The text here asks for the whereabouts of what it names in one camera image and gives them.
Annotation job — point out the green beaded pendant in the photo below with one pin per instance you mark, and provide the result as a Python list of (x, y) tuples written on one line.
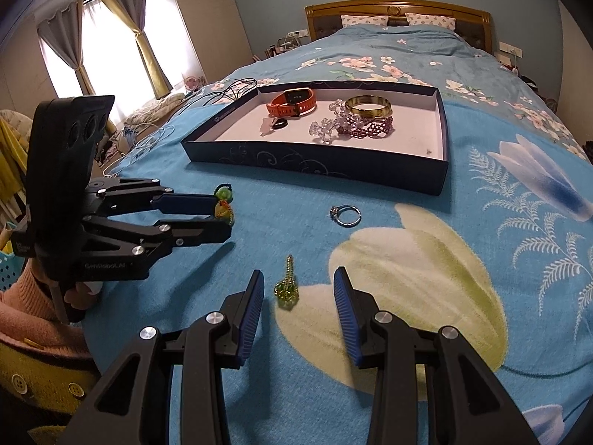
[(286, 292)]

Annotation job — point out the olive marbled bangle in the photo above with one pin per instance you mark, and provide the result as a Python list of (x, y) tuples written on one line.
[(370, 112)]

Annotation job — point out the blue blossom print duvet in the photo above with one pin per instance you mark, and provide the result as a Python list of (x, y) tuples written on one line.
[(417, 55)]

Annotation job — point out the white wall socket strip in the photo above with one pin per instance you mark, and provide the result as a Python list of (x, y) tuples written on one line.
[(512, 49), (296, 33)]

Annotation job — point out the pale pink pendant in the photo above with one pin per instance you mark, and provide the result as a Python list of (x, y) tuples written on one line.
[(266, 127)]

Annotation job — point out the person's left forearm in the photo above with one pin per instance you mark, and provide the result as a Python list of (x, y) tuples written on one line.
[(28, 310)]

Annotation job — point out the blue plastic basket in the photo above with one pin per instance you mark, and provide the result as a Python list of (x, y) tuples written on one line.
[(11, 264)]

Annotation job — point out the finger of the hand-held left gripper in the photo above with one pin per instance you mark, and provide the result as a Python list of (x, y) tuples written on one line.
[(185, 205), (199, 231)]

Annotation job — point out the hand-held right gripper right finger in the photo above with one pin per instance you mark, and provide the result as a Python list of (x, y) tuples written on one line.
[(347, 320)]

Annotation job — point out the crumpled white bedding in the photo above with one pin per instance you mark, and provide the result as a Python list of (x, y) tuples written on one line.
[(155, 106)]

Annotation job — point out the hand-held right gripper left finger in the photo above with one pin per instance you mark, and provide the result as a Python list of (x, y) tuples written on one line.
[(250, 320)]

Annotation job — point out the yellow buttoned cardigan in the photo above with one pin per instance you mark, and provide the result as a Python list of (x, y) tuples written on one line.
[(41, 375)]

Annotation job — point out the grey yellow curtain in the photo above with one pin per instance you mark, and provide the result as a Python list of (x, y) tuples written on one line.
[(148, 46)]

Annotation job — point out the cosmetics on nightstand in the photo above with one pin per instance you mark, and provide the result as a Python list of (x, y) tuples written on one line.
[(278, 48)]

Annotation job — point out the dotted white pillow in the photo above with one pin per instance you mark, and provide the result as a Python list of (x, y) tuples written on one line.
[(363, 20), (431, 19)]

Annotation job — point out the dark blue shallow box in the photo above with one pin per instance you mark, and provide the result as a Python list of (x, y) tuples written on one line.
[(296, 141)]

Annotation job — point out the blue tulip print blanket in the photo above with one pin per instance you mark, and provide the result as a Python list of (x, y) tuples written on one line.
[(417, 264)]

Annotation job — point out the small pink desk fan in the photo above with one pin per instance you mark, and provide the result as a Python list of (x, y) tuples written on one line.
[(193, 84)]

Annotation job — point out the orange smart watch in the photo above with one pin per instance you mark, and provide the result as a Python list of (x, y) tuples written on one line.
[(296, 96)]

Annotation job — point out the person's left hand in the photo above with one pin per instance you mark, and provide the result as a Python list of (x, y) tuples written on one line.
[(81, 297)]

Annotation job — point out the wooden headboard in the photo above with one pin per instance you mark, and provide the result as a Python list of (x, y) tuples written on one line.
[(352, 8)]

